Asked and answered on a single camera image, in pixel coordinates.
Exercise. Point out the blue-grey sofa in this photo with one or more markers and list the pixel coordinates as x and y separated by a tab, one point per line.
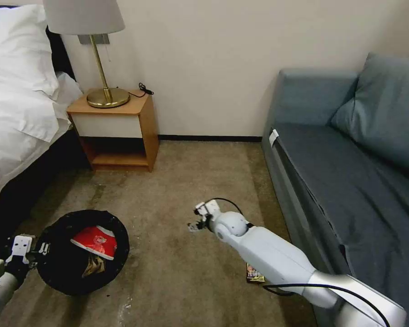
354	211

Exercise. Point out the black round trash bin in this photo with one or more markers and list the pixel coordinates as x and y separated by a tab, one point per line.
64	276

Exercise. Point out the brass table lamp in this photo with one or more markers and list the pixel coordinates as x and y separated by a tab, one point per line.
85	17

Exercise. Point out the wooden nightstand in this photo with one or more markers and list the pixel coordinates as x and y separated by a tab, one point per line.
122	127

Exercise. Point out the red paper cup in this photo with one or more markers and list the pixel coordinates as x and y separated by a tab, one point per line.
97	242

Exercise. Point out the blue-grey sofa cushion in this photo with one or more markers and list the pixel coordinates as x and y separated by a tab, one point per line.
385	112

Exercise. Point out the white pillow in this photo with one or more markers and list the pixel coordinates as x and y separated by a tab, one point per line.
13	51

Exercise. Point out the dark bed frame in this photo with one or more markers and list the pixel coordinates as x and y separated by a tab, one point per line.
24	190

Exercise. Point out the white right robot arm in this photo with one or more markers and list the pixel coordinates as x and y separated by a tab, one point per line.
276	255

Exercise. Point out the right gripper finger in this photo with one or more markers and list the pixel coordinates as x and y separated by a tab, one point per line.
195	227
197	212

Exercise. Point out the white sofa tag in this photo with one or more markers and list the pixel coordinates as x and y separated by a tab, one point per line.
274	136

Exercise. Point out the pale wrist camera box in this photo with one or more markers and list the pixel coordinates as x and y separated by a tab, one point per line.
22	244
209	206

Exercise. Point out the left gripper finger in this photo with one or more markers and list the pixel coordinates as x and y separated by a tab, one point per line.
44	248
33	264

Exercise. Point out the white duvet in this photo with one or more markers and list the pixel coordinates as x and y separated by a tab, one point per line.
17	136

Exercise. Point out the gold crumpled wrapper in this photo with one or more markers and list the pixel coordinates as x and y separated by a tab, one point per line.
92	267

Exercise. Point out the brown snack wrapper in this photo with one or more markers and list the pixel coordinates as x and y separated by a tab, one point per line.
254	275

